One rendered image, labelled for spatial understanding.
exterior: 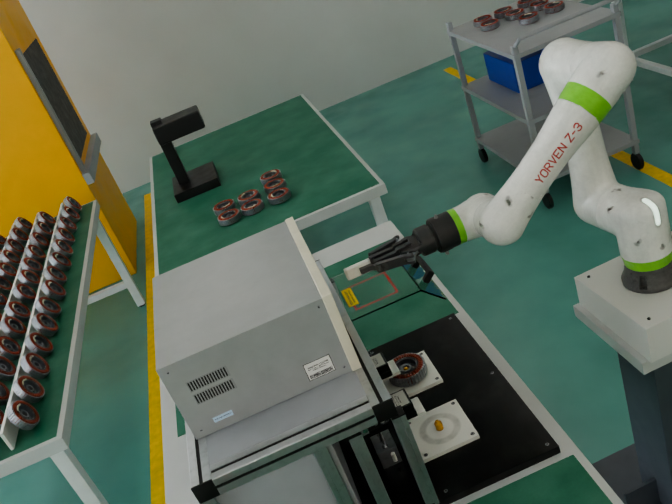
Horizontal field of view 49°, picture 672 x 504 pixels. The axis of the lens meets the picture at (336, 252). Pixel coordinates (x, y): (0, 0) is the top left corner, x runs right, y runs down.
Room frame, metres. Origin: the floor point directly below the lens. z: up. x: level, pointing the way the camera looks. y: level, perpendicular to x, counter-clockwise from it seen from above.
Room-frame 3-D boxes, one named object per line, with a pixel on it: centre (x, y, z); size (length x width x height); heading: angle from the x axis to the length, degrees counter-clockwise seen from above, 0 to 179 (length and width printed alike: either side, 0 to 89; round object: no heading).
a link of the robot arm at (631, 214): (1.57, -0.75, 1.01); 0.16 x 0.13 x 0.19; 12
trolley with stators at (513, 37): (3.94, -1.45, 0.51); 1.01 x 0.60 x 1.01; 4
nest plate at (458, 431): (1.39, -0.08, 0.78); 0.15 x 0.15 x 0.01; 4
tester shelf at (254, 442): (1.49, 0.25, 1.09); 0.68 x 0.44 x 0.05; 4
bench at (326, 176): (3.87, 0.30, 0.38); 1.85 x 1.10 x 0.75; 4
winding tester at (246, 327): (1.50, 0.25, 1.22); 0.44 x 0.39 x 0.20; 4
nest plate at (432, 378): (1.63, -0.06, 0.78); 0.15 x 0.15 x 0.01; 4
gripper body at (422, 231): (1.61, -0.19, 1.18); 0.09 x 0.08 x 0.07; 94
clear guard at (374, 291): (1.69, -0.05, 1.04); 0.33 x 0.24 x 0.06; 94
